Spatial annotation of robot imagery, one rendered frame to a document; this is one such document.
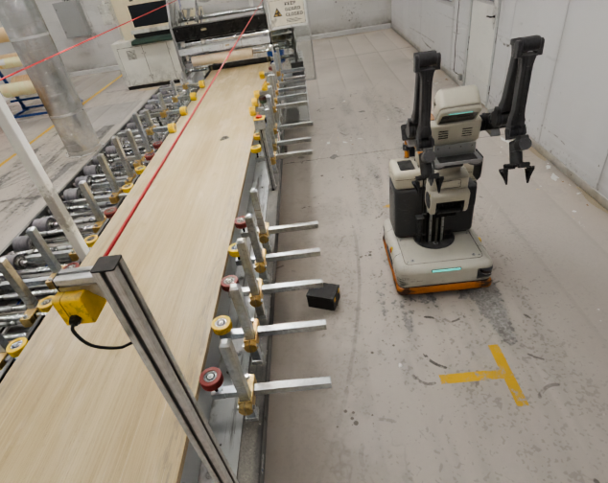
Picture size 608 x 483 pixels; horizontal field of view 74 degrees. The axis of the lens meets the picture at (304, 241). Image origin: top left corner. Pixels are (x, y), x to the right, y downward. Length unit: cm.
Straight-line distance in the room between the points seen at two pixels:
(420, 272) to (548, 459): 118
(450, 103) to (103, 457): 206
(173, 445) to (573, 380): 208
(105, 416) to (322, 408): 122
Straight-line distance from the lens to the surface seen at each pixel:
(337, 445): 232
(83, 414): 166
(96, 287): 74
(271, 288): 185
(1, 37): 1019
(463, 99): 228
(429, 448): 232
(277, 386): 153
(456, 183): 252
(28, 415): 179
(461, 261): 283
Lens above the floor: 207
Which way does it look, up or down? 36 degrees down
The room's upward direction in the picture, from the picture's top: 10 degrees counter-clockwise
